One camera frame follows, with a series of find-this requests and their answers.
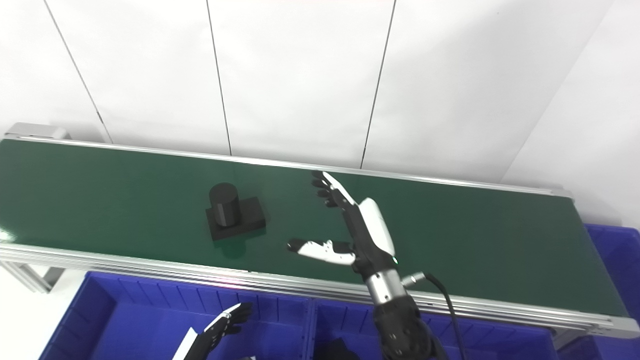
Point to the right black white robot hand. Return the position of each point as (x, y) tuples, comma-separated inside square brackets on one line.
[(372, 240)]

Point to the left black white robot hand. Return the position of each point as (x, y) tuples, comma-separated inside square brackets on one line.
[(210, 340)]

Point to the black cylinder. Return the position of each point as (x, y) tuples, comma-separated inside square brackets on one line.
[(232, 215), (342, 351)]

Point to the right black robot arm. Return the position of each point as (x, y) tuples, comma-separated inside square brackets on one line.
[(400, 325)]

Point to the green conveyor belt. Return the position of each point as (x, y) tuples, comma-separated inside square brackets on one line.
[(200, 272), (125, 200)]

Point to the blue plastic bin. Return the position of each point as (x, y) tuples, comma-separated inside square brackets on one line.
[(490, 345), (140, 325), (620, 260)]

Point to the aluminium conveyor support leg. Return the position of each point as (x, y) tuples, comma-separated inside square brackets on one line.
[(30, 276)]

